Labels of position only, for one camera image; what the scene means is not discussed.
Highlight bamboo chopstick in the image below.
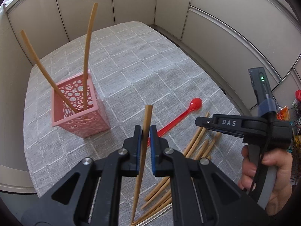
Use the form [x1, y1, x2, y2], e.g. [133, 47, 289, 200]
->
[141, 133, 221, 209]
[20, 30, 78, 113]
[130, 154, 212, 226]
[83, 3, 98, 110]
[144, 127, 206, 204]
[131, 105, 153, 225]

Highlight red plastic spoon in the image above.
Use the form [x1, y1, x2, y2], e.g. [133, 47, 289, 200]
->
[157, 97, 203, 137]

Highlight white kitchen cabinets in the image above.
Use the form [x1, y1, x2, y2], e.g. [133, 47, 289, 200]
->
[1, 0, 300, 112]

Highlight person's right hand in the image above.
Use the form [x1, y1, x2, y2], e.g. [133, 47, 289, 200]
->
[238, 145, 293, 216]

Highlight snack packages in basket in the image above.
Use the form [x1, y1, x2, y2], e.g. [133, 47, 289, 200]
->
[276, 89, 301, 151]

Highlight white plastic spoon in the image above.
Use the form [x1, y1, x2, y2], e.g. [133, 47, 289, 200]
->
[137, 203, 173, 226]

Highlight pink perforated utensil holder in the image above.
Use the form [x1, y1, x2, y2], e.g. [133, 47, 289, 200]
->
[52, 71, 110, 138]

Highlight grey checked tablecloth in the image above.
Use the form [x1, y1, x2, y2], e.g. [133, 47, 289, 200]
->
[24, 21, 238, 196]

